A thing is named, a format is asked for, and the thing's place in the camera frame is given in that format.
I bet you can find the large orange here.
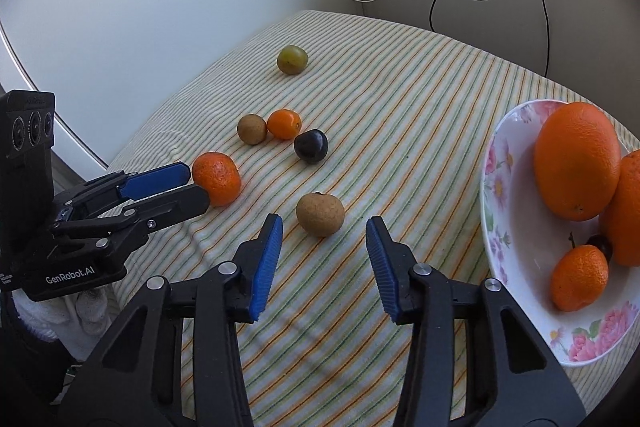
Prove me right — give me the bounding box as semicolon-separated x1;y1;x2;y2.
599;152;640;268
533;102;622;222

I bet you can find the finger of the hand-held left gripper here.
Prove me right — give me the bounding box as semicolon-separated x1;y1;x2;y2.
107;185;211;241
84;161;192;210

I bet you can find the small kumquat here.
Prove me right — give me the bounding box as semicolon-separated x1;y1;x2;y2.
266;109;302;140

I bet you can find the large white panel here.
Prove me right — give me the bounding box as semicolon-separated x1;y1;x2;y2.
0;0;361;170

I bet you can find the green plum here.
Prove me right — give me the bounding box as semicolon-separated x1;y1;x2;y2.
277;45;309;76

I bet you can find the person's left hand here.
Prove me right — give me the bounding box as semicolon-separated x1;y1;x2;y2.
12;285;109;358

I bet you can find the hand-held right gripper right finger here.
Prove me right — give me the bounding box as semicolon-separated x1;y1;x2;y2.
365;216;586;427

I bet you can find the mandarin with stem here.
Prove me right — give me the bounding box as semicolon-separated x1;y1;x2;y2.
550;234;610;313

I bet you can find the striped tablecloth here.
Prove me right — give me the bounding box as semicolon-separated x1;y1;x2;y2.
102;9;640;427

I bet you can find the round brown fruit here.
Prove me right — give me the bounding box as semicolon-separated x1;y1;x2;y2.
237;114;268;146
296;192;346;238

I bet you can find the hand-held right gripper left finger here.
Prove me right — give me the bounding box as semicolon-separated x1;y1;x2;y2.
60;213;284;427

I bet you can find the white floral bowl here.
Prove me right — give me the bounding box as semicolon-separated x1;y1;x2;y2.
480;99;640;368

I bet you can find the dark purple plum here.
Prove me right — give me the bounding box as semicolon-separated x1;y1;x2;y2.
293;129;329;164

